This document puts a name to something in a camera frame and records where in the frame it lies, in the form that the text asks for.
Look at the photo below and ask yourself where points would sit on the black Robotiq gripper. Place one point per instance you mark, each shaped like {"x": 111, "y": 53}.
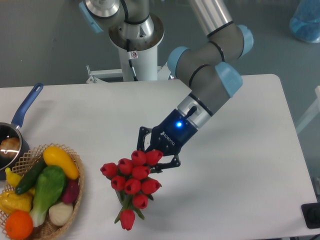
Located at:
{"x": 168, "y": 137}

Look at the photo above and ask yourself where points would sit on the red tulip bouquet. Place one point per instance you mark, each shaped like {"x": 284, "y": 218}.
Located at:
{"x": 130, "y": 178}

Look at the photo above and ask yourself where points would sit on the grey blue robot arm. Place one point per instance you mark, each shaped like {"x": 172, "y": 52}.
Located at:
{"x": 206, "y": 71}

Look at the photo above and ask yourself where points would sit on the purple red radish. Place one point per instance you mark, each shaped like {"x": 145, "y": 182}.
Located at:
{"x": 71, "y": 192}

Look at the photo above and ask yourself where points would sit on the yellow squash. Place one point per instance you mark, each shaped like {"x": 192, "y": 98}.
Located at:
{"x": 55, "y": 156}

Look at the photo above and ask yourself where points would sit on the green bok choy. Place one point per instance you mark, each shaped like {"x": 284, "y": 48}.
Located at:
{"x": 48, "y": 189}

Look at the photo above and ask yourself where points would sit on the white garlic bulb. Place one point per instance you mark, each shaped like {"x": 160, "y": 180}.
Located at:
{"x": 60, "y": 213}

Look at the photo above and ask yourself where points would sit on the woven wicker basket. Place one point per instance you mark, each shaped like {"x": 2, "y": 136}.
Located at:
{"x": 47, "y": 231}

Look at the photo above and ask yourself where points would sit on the dark green cucumber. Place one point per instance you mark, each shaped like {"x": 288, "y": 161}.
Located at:
{"x": 30, "y": 178}

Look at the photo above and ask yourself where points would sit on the brown bread roll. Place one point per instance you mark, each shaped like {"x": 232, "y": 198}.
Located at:
{"x": 9, "y": 148}

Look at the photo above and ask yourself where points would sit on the yellow banana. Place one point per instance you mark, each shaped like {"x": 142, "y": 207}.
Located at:
{"x": 12, "y": 179}

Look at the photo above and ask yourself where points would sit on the yellow corn cob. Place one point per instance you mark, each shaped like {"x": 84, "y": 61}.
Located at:
{"x": 11, "y": 202}

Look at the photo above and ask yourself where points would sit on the orange fruit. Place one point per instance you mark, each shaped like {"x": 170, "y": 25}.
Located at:
{"x": 19, "y": 225}

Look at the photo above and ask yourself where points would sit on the black device at edge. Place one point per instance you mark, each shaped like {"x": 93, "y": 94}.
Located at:
{"x": 311, "y": 214}

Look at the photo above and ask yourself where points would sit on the blue plastic bag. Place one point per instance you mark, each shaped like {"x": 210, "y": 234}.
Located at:
{"x": 305, "y": 22}

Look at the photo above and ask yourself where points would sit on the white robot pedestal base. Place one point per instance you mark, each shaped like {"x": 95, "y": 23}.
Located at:
{"x": 137, "y": 46}

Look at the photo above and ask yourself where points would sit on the blue handled saucepan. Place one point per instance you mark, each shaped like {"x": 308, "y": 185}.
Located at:
{"x": 8, "y": 130}

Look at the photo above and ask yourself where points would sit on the white frame at right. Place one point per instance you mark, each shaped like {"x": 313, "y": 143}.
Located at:
{"x": 312, "y": 111}

